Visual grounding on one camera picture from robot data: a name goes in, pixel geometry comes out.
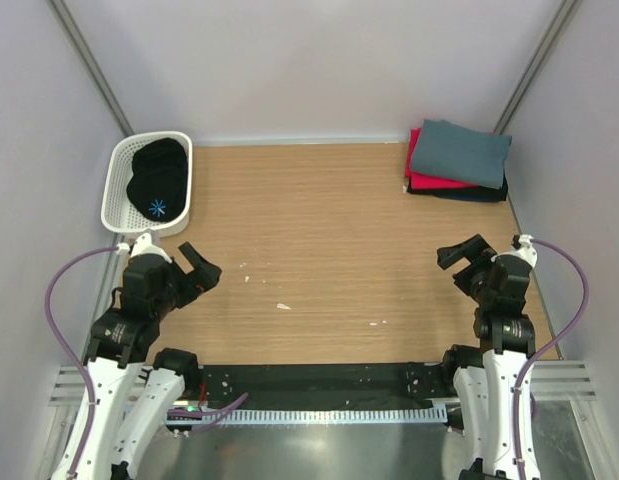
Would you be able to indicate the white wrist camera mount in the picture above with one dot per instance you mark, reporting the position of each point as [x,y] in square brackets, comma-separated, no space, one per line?
[521,259]
[148,243]

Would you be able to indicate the aluminium frame rail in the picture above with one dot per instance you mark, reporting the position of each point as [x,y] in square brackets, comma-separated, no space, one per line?
[551,380]

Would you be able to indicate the folded red t shirt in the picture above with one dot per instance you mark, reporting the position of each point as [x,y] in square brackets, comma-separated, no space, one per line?
[420,182]

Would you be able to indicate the black t shirt in basket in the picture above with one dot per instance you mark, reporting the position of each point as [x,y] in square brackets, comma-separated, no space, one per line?
[158,186]

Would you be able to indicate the folded black t shirt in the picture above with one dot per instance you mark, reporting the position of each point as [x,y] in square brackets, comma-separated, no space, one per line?
[475,191]

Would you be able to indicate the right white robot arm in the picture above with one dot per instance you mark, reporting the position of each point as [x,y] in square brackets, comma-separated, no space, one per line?
[492,380]

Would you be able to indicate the white slotted cable duct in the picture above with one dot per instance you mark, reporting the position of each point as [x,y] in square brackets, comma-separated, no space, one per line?
[243,417]

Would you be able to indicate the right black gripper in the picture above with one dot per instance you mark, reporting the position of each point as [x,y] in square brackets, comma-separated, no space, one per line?
[477,250]

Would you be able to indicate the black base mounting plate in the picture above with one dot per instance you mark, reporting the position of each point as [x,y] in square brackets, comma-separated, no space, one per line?
[325,387]

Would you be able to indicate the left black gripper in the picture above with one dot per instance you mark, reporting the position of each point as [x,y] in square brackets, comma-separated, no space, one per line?
[204,274]

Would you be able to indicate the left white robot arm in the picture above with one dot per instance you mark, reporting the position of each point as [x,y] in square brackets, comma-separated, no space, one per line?
[108,438]

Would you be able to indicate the white perforated plastic basket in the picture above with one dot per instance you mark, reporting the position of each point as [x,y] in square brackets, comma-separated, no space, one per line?
[118,215]

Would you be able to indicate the blue-grey t shirt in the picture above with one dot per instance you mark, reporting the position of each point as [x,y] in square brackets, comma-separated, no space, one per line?
[449,151]

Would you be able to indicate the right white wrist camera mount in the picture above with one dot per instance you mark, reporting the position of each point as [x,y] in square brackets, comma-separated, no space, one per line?
[521,259]

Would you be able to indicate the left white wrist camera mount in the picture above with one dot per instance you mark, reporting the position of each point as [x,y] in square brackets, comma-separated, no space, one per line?
[148,243]

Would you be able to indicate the folded navy t shirt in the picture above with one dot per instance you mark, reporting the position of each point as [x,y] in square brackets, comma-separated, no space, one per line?
[479,200]

